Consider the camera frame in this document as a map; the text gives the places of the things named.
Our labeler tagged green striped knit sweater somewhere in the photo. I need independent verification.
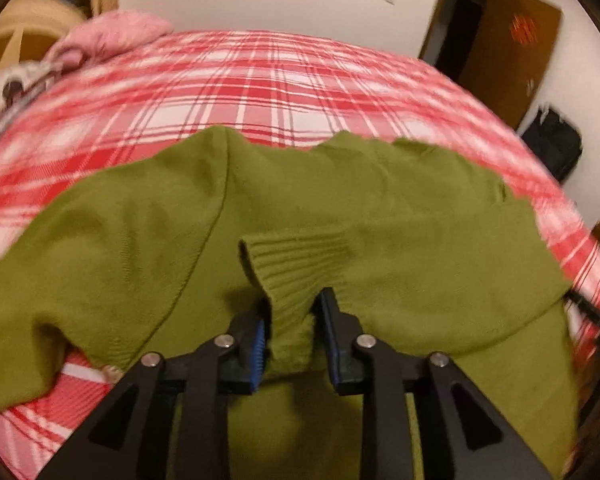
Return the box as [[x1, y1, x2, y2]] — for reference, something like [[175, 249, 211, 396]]
[[0, 127, 577, 479]]

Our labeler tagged black bag on floor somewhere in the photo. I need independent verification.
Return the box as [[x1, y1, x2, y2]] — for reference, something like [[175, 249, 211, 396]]
[[521, 106, 583, 183]]

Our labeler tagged grey patterned pillow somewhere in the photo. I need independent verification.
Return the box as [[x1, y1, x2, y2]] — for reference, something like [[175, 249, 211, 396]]
[[0, 61, 62, 127]]

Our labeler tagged red white plaid bedsheet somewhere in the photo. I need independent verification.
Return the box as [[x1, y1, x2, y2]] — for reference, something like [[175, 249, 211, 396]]
[[0, 32, 600, 479]]

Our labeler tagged brown wooden door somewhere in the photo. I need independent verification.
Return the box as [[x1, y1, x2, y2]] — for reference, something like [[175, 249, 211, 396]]
[[419, 0, 562, 129]]

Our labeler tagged pink pillow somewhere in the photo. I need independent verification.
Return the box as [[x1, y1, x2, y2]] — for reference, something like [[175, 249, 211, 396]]
[[44, 10, 173, 70]]

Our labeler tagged beige wooden headboard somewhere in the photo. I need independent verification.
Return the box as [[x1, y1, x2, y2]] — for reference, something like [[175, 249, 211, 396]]
[[0, 0, 86, 70]]

